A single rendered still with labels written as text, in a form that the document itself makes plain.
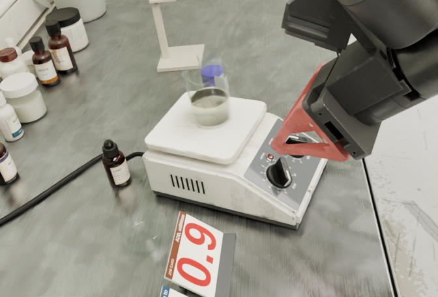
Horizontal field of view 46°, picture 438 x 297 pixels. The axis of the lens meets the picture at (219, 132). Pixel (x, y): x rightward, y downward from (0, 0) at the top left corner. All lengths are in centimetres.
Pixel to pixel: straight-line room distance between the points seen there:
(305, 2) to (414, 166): 34
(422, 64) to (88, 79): 68
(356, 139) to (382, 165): 26
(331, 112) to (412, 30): 9
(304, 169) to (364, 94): 22
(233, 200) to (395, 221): 19
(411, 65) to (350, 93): 5
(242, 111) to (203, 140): 7
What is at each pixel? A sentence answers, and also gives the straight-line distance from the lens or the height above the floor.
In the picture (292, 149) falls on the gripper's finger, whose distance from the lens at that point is 50.
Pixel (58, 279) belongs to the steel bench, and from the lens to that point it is 63.
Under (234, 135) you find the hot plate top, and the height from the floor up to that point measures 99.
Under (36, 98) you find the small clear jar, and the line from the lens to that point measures 88.
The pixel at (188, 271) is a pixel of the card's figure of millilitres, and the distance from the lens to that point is 55.
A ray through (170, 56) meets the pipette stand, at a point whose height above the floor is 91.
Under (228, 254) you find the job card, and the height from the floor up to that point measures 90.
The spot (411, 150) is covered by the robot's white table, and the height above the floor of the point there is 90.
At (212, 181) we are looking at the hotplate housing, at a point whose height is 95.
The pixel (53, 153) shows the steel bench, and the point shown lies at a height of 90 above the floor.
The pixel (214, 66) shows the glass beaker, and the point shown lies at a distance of 62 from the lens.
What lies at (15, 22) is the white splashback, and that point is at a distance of 116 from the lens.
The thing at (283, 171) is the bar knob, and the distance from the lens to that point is 59.
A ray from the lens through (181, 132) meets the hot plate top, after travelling 62.
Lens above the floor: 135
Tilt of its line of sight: 37 degrees down
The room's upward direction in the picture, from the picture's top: 9 degrees counter-clockwise
